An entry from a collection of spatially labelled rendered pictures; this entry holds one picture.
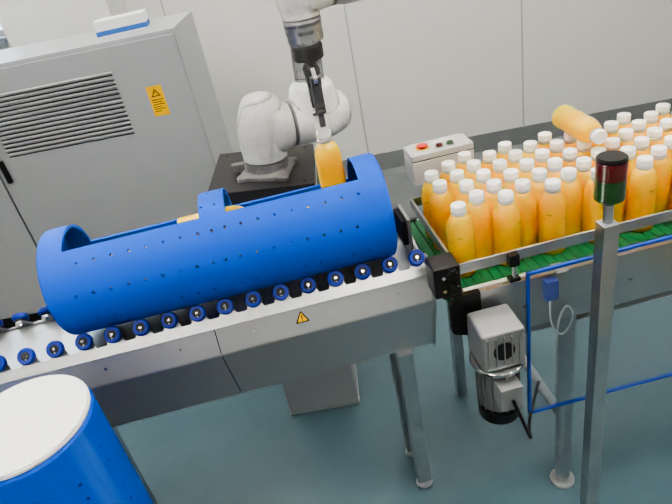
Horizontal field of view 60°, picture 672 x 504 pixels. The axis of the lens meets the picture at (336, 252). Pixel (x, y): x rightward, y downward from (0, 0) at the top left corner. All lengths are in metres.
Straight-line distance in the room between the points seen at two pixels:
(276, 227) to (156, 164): 1.75
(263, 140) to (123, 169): 1.35
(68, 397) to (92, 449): 0.12
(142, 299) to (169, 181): 1.68
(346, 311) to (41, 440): 0.78
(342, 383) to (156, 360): 1.02
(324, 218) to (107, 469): 0.73
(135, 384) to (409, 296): 0.78
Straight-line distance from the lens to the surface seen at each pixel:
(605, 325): 1.58
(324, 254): 1.47
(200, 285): 1.49
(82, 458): 1.32
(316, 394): 2.49
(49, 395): 1.41
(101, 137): 3.14
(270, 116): 1.95
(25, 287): 3.74
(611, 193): 1.36
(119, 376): 1.68
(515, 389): 1.56
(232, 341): 1.60
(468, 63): 4.32
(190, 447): 2.63
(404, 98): 4.29
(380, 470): 2.31
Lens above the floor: 1.82
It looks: 31 degrees down
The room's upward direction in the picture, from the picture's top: 12 degrees counter-clockwise
